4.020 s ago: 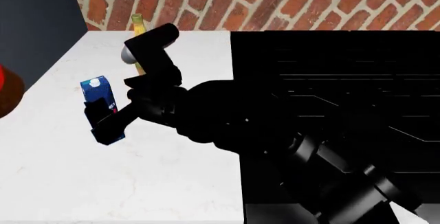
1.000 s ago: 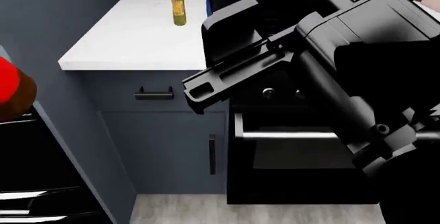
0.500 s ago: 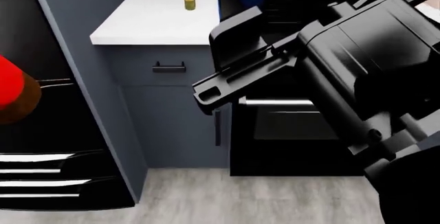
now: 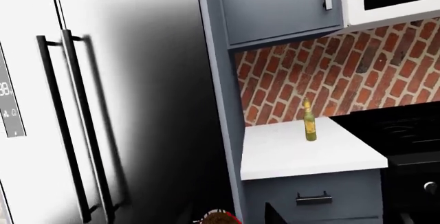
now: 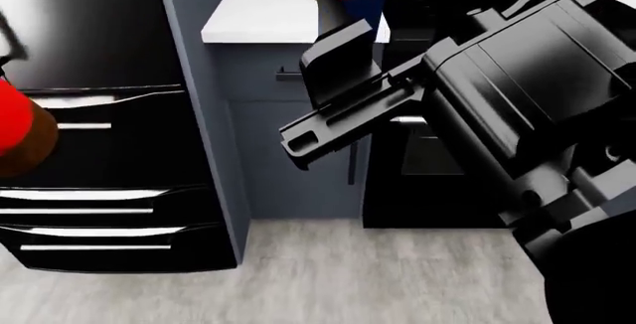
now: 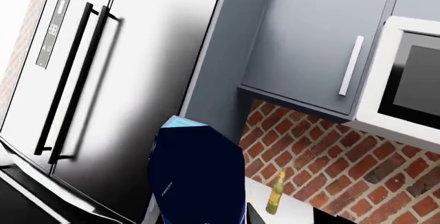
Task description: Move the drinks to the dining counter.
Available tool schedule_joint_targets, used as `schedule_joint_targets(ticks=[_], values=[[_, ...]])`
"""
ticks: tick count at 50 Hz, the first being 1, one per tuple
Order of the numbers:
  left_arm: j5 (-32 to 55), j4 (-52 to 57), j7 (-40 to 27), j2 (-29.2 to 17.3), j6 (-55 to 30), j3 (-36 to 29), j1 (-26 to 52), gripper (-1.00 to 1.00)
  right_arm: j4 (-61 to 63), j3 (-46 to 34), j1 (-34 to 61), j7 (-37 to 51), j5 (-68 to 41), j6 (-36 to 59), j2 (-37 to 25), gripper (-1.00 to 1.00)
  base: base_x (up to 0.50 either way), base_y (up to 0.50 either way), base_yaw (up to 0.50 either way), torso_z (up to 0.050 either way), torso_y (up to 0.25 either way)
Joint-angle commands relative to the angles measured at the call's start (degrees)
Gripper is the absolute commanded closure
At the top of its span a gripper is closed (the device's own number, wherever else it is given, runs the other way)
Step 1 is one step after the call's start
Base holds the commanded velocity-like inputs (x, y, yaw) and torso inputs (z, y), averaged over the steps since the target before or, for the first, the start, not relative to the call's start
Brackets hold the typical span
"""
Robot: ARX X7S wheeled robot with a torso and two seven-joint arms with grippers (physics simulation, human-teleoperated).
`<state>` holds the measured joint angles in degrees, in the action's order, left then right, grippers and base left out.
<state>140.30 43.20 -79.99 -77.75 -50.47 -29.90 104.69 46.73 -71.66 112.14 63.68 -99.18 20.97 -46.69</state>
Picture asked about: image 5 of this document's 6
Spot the cola bottle with red label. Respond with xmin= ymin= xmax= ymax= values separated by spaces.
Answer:
xmin=0 ymin=77 xmax=60 ymax=178

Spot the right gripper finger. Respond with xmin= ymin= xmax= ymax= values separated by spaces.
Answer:
xmin=299 ymin=0 xmax=385 ymax=111
xmin=383 ymin=0 xmax=518 ymax=69

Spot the black refrigerator with drawers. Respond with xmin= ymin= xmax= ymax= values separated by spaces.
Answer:
xmin=0 ymin=0 xmax=240 ymax=275

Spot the black drawer handle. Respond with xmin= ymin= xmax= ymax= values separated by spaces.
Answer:
xmin=275 ymin=65 xmax=305 ymax=82

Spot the grey tall side panel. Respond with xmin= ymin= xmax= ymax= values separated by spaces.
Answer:
xmin=152 ymin=0 xmax=252 ymax=265

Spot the grey cabinet with white counter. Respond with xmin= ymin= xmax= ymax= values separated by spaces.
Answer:
xmin=200 ymin=0 xmax=392 ymax=222

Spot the black cabinet door handle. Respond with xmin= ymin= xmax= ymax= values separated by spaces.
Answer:
xmin=346 ymin=143 xmax=360 ymax=187

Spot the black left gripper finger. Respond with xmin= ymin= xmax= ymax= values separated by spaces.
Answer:
xmin=0 ymin=8 xmax=30 ymax=63

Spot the black oven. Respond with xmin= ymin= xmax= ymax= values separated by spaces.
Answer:
xmin=361 ymin=36 xmax=521 ymax=230

